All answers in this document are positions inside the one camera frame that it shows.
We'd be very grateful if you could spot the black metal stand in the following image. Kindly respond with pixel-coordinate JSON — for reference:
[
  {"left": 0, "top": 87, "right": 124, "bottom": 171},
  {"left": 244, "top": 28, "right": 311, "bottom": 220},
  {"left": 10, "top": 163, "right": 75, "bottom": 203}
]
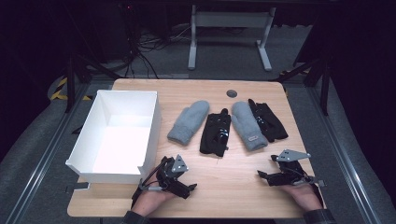
[
  {"left": 270, "top": 55, "right": 332, "bottom": 117},
  {"left": 63, "top": 53, "right": 123, "bottom": 114}
]

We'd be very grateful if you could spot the yellow black floor tape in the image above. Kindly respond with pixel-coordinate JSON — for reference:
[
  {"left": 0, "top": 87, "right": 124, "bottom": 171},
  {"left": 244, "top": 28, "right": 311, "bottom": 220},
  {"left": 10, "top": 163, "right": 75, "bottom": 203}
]
[{"left": 49, "top": 76, "right": 93, "bottom": 102}]

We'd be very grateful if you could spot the person's left hand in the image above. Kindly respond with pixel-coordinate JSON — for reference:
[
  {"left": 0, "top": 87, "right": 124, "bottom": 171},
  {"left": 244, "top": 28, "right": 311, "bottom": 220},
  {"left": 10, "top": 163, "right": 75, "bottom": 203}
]
[{"left": 133, "top": 174, "right": 177, "bottom": 217}]

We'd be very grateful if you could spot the grey mitten with label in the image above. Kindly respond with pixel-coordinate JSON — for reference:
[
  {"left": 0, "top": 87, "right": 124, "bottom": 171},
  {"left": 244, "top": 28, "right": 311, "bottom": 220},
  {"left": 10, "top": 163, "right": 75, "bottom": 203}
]
[{"left": 231, "top": 101, "right": 269, "bottom": 152}]

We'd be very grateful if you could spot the grey metal floor rail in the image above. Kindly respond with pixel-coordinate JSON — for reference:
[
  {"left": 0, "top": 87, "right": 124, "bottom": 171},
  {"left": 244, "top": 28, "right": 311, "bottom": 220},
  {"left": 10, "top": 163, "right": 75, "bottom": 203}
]
[
  {"left": 5, "top": 83, "right": 92, "bottom": 224},
  {"left": 305, "top": 85, "right": 382, "bottom": 224}
]

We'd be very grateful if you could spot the bundle of floor cables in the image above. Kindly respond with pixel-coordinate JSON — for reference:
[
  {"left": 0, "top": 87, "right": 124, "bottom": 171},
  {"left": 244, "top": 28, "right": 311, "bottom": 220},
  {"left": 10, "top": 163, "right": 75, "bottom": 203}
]
[{"left": 120, "top": 3, "right": 191, "bottom": 79}]

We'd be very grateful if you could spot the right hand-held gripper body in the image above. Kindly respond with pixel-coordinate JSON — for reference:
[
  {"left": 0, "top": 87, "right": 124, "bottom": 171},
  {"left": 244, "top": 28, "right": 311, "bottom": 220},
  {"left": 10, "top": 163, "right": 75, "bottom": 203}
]
[{"left": 266, "top": 149, "right": 316, "bottom": 188}]

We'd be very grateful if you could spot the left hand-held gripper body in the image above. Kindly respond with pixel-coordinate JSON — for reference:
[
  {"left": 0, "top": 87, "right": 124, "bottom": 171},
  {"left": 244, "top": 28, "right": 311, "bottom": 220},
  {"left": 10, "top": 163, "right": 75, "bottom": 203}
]
[{"left": 155, "top": 154, "right": 191, "bottom": 200}]

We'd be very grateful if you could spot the plain grey mitten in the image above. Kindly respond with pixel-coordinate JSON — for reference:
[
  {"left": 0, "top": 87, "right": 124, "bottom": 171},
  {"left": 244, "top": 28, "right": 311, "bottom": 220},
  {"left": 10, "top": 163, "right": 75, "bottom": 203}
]
[{"left": 166, "top": 100, "right": 211, "bottom": 147}]

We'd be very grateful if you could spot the white metal desk frame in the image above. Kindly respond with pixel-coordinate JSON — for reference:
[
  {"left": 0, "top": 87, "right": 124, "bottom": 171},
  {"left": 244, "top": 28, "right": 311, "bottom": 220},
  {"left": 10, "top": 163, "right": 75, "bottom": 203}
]
[{"left": 187, "top": 4, "right": 277, "bottom": 73}]

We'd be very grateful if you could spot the black glove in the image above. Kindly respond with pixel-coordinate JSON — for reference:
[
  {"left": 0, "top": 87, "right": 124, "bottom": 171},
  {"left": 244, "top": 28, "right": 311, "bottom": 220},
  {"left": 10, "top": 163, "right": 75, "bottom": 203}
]
[
  {"left": 199, "top": 107, "right": 232, "bottom": 158},
  {"left": 247, "top": 98, "right": 290, "bottom": 144}
]

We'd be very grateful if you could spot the white box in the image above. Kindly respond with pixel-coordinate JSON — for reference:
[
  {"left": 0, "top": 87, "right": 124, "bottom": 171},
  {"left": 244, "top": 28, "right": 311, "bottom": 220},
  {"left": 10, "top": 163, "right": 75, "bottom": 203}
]
[{"left": 64, "top": 90, "right": 163, "bottom": 185}]

